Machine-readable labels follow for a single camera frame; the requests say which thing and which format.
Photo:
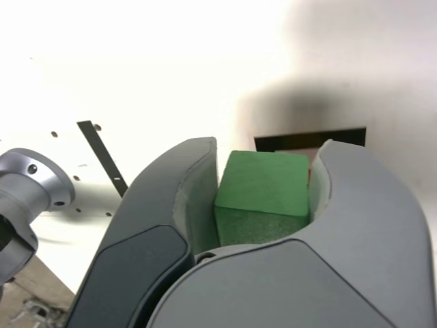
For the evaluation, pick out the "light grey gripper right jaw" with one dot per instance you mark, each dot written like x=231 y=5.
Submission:
x=307 y=290

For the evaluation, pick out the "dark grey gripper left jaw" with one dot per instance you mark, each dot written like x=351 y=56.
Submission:
x=150 y=212

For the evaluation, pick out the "green cube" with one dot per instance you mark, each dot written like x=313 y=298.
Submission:
x=263 y=184

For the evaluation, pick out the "black tape strip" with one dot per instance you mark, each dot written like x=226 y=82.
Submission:
x=101 y=153

